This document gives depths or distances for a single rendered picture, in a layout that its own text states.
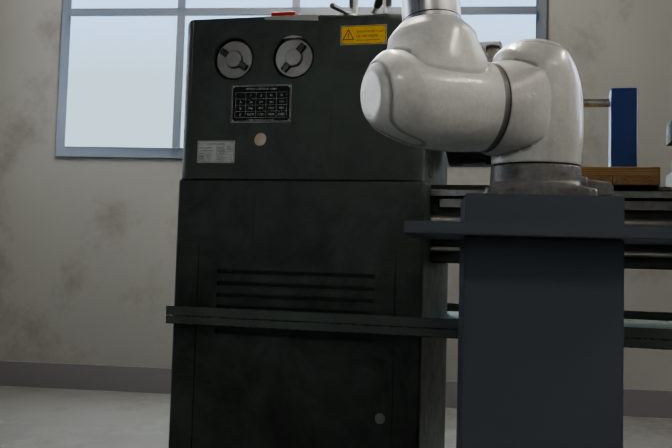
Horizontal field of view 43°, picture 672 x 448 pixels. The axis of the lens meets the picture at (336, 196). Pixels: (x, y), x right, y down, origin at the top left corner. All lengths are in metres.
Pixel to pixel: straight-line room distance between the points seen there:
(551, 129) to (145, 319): 3.08
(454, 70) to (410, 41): 0.09
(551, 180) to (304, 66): 0.79
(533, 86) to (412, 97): 0.22
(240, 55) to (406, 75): 0.81
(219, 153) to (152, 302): 2.26
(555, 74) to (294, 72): 0.76
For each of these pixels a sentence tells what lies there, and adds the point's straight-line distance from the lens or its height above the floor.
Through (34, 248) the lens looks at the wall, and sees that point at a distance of 4.48.
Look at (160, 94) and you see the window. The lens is 4.29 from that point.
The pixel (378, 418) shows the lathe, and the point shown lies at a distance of 1.97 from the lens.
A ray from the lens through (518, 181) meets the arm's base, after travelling 1.45.
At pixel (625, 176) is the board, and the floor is 0.88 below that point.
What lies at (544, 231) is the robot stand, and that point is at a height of 0.74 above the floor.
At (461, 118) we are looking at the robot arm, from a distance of 1.38.
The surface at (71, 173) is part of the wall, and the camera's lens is 4.42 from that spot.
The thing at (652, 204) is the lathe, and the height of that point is 0.82.
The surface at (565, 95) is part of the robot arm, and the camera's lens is 1.48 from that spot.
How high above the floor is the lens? 0.70
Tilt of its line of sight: 4 degrees up
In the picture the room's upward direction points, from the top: 2 degrees clockwise
